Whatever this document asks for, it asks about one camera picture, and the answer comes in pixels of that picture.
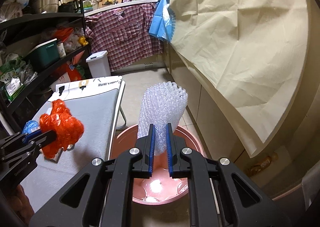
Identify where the person's left hand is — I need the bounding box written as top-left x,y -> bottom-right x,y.
7,184 -> 34,226

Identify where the white pedal bin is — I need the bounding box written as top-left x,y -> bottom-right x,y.
86,50 -> 111,78

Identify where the green storage box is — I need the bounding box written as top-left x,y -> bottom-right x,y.
26,38 -> 60,68

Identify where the clear bubble wrap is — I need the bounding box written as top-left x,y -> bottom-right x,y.
137,81 -> 188,155

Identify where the blue plastic bag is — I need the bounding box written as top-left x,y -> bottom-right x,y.
22,120 -> 40,134

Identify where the orange plastic bag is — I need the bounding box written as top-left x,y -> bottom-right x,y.
39,99 -> 84,159

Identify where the grey ironing board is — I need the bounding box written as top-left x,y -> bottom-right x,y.
21,76 -> 125,211

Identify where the red plaid shirt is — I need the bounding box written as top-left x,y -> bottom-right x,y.
85,3 -> 163,72

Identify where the stainless steel pot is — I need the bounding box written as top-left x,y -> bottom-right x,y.
31,0 -> 59,14

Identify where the black metal shelf rack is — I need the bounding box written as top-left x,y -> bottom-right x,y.
1,0 -> 90,134

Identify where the pink plastic trash bucket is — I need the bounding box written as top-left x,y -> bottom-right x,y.
109,124 -> 208,205

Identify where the cream cloth with blue corner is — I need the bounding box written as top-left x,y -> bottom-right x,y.
149,0 -> 309,157

